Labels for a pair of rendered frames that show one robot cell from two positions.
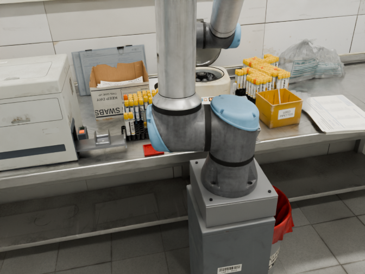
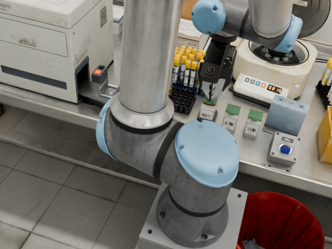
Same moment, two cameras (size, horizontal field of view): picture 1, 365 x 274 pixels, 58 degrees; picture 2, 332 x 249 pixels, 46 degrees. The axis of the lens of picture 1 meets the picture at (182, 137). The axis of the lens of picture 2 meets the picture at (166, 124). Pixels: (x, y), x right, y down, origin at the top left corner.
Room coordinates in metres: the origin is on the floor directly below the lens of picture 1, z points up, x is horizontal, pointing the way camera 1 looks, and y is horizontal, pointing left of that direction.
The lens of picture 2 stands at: (0.24, -0.25, 1.64)
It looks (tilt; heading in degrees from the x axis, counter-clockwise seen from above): 42 degrees down; 24
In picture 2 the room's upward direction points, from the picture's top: 6 degrees clockwise
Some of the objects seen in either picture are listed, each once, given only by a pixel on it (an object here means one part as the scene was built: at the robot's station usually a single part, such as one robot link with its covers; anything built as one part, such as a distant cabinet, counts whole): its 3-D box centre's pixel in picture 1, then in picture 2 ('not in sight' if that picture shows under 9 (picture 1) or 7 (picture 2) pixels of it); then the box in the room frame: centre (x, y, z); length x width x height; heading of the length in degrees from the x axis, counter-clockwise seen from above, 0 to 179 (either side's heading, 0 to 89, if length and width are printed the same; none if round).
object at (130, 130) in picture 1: (143, 120); (167, 85); (1.12, 0.15, 0.93); 0.17 x 0.09 x 0.11; 100
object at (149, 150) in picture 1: (153, 149); not in sight; (1.00, 0.11, 0.88); 0.07 x 0.07 x 0.01; 10
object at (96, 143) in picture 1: (96, 141); (103, 90); (1.00, 0.30, 0.92); 0.21 x 0.07 x 0.05; 100
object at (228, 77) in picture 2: not in sight; (222, 76); (1.09, -0.02, 1.05); 0.05 x 0.02 x 0.09; 100
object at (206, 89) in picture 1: (202, 87); (272, 65); (1.41, -0.10, 0.94); 0.30 x 0.24 x 0.12; 1
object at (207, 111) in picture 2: not in sight; (208, 110); (1.09, 0.00, 0.92); 0.05 x 0.04 x 0.06; 10
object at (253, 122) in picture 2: not in sight; (253, 124); (1.12, -0.13, 0.91); 0.05 x 0.04 x 0.07; 10
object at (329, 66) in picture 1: (325, 60); not in sight; (1.68, -0.77, 0.94); 0.20 x 0.17 x 0.14; 83
